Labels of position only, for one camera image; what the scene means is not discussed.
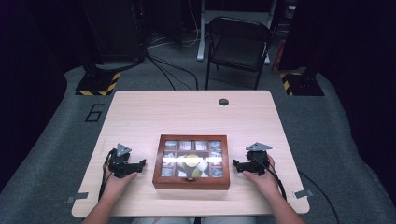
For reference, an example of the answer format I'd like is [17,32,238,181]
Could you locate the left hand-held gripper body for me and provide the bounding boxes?
[106,143,138,179]

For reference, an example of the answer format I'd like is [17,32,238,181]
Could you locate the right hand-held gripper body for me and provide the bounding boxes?
[245,142,274,177]

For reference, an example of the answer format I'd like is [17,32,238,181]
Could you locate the yellow lid coffee capsule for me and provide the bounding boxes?
[183,153,202,168]

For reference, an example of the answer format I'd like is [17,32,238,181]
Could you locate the wooden box with glass lid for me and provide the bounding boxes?
[151,133,232,191]

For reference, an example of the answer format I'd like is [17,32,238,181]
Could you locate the person's right hand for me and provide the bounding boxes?
[242,154,282,198]

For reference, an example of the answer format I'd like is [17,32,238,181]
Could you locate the person's left hand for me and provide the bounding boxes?
[103,166,139,197]

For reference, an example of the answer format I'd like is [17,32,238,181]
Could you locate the green lid coffee capsule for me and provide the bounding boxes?
[191,163,209,178]

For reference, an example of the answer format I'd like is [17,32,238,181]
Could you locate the grey tape piece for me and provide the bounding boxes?
[65,191,90,204]
[292,189,315,200]

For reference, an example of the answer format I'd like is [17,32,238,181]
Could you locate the black yellow striped stand base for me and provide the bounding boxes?
[278,70,325,97]
[75,70,121,97]

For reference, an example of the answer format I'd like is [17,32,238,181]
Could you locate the red object by stand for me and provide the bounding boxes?
[272,38,287,73]

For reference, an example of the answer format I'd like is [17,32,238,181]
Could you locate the black folding chair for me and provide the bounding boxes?
[205,16,273,91]

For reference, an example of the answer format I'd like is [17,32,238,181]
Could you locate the black equipment rack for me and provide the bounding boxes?
[81,0,149,64]

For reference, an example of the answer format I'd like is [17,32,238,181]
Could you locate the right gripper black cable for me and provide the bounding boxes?
[248,154,288,201]

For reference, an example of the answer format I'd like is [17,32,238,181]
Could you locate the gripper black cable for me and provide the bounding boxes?
[248,154,288,201]
[97,148,117,202]

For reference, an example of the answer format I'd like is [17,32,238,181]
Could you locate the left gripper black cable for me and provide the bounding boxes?
[97,148,117,202]

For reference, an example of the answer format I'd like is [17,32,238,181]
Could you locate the black floor cable bundle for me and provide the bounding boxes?
[146,52,200,91]

